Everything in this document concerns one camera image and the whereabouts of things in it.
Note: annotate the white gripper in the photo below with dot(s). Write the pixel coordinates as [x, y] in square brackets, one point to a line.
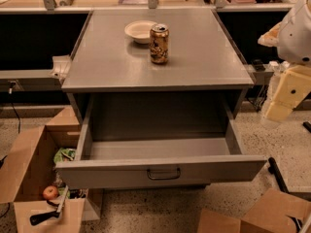
[296, 39]

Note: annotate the grey top drawer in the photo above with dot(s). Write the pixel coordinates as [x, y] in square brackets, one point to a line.
[142, 140]

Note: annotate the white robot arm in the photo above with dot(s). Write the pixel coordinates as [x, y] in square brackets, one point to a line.
[292, 38]

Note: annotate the white power strip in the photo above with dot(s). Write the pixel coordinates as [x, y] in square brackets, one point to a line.
[278, 67]

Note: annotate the black floor bar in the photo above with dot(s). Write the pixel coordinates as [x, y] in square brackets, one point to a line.
[274, 170]

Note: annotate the grey metal cabinet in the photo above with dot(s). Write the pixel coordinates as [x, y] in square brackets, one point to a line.
[155, 74]

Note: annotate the cardboard box right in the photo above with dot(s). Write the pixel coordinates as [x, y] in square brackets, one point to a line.
[272, 213]

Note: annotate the gold drink can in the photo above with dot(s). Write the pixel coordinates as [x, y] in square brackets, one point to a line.
[159, 35]

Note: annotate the white bowl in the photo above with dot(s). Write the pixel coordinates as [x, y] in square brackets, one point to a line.
[139, 31]

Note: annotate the green snack bag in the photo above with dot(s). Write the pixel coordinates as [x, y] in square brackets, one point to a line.
[64, 154]

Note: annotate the red apple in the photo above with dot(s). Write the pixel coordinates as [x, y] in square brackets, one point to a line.
[50, 192]

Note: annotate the open cardboard box left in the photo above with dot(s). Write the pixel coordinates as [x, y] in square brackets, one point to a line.
[28, 170]

